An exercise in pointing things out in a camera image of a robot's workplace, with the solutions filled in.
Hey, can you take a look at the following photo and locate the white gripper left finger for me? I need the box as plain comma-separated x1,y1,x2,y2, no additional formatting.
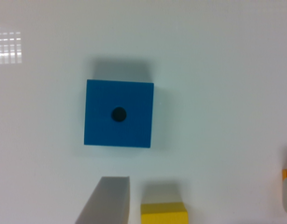
75,176,130,224

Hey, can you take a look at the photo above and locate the blue block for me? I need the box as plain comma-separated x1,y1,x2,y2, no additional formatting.
84,79,154,148

